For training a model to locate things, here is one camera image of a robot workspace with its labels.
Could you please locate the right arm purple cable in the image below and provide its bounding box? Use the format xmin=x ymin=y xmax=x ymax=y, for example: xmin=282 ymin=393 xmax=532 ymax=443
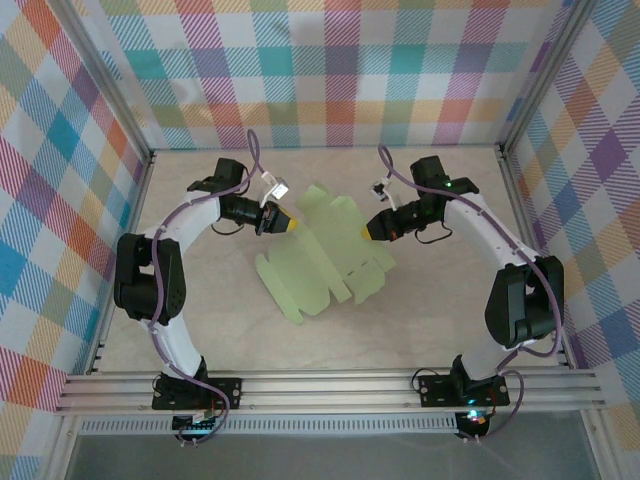
xmin=378 ymin=144 xmax=564 ymax=444

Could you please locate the slotted grey cable duct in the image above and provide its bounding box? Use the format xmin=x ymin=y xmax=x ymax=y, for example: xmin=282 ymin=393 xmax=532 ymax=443
xmin=77 ymin=413 xmax=464 ymax=435

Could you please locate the round black controller board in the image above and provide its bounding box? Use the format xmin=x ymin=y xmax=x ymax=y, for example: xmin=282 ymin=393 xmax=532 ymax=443
xmin=457 ymin=408 xmax=491 ymax=436

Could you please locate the green paper box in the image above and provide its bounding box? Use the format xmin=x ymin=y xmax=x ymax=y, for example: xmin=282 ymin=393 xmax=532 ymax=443
xmin=253 ymin=183 xmax=396 ymax=327

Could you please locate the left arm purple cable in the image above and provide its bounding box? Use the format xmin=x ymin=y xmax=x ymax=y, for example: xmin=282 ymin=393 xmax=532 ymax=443
xmin=148 ymin=128 xmax=281 ymax=447

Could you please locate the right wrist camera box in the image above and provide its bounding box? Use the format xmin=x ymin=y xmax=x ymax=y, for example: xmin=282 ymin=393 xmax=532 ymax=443
xmin=368 ymin=180 xmax=396 ymax=202

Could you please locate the aluminium frame post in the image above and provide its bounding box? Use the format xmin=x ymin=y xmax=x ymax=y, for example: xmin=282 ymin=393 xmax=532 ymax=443
xmin=497 ymin=0 xmax=601 ymax=156
xmin=47 ymin=0 xmax=157 ymax=164

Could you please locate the green circuit board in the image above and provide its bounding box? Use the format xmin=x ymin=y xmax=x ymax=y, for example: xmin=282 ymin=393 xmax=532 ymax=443
xmin=172 ymin=409 xmax=221 ymax=434

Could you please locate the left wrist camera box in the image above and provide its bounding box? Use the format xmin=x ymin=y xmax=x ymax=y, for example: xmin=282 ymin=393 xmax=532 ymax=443
xmin=259 ymin=172 xmax=290 ymax=204

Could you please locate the aluminium mounting rail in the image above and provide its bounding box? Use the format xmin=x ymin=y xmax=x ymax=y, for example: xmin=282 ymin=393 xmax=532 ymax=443
xmin=54 ymin=369 xmax=609 ymax=415

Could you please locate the aluminium side rail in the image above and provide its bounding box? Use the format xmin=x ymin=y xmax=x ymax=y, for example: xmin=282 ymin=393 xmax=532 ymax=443
xmin=84 ymin=149 xmax=157 ymax=376
xmin=497 ymin=144 xmax=576 ymax=369

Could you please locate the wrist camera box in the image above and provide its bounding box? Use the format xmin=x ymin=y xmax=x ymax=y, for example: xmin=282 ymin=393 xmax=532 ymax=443
xmin=259 ymin=172 xmax=290 ymax=204
xmin=368 ymin=180 xmax=396 ymax=202

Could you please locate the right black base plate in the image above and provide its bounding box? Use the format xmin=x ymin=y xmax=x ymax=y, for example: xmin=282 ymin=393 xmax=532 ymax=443
xmin=417 ymin=372 xmax=511 ymax=409

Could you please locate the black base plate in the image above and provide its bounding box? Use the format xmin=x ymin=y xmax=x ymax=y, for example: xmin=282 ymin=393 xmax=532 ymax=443
xmin=417 ymin=372 xmax=511 ymax=409
xmin=151 ymin=377 xmax=244 ymax=412

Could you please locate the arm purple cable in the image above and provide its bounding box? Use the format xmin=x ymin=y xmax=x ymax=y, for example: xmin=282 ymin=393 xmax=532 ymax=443
xmin=378 ymin=144 xmax=564 ymax=444
xmin=148 ymin=128 xmax=281 ymax=447

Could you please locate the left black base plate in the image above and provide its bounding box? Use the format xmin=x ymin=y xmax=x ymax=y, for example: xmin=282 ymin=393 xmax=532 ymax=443
xmin=151 ymin=377 xmax=244 ymax=412

